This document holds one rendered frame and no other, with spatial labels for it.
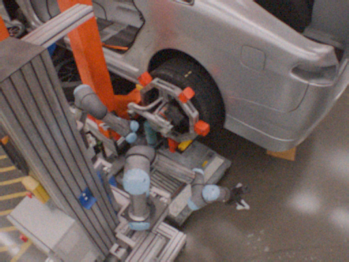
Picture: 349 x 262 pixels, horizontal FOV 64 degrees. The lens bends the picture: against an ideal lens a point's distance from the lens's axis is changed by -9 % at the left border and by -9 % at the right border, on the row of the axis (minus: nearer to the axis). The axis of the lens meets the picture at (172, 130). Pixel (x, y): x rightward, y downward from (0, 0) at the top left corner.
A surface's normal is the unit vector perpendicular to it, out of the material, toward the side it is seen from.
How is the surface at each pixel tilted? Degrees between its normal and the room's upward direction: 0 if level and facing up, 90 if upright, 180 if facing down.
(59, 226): 0
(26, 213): 0
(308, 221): 0
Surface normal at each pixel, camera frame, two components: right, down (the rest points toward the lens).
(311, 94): -0.03, 0.72
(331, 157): -0.07, -0.68
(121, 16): -0.55, 0.10
